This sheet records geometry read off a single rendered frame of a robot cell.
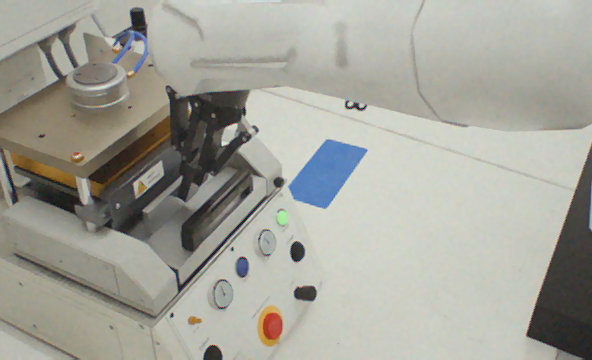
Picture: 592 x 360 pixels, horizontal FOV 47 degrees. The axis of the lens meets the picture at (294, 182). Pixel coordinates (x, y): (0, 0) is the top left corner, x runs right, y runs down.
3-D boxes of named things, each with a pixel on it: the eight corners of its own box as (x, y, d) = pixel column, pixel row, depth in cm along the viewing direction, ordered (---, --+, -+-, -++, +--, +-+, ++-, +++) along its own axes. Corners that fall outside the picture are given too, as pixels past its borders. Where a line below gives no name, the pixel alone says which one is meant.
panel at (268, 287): (225, 420, 94) (164, 315, 87) (323, 283, 115) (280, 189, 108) (235, 422, 92) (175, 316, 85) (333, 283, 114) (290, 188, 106)
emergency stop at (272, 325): (265, 345, 102) (255, 324, 101) (278, 327, 105) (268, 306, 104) (274, 345, 101) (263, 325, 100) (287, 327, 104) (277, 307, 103)
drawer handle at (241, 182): (181, 247, 90) (178, 224, 87) (242, 187, 100) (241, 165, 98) (194, 252, 89) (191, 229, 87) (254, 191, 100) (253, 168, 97)
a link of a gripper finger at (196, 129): (202, 104, 82) (193, 98, 82) (183, 166, 90) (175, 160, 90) (221, 90, 85) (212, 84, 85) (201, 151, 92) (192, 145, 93)
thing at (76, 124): (-38, 171, 95) (-68, 89, 87) (109, 78, 117) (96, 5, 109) (94, 225, 86) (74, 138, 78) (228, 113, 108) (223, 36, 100)
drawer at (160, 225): (17, 220, 100) (4, 177, 96) (116, 147, 116) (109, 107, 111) (181, 290, 89) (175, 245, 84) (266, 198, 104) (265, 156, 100)
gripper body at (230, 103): (177, 56, 77) (163, 115, 84) (238, 95, 76) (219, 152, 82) (214, 31, 82) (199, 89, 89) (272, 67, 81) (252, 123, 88)
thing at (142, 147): (14, 173, 95) (-4, 114, 89) (118, 102, 111) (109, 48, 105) (110, 210, 88) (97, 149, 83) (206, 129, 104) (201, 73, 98)
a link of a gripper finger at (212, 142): (227, 93, 84) (236, 99, 84) (209, 157, 92) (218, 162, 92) (208, 108, 82) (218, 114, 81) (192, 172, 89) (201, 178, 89)
